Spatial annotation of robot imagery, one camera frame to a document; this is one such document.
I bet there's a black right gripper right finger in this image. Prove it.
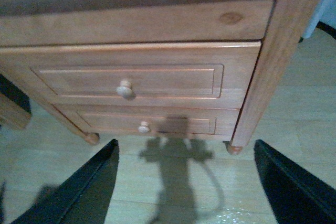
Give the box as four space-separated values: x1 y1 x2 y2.
254 140 335 223

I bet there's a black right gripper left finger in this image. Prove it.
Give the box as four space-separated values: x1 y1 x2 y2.
13 139 119 223

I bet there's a wooden nightstand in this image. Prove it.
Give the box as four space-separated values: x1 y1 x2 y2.
1 0 319 155

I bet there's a drawer knob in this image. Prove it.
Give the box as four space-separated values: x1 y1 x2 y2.
138 121 151 133
116 80 134 99

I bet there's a wooden drawer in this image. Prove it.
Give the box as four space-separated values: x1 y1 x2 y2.
56 104 239 141
1 42 261 109

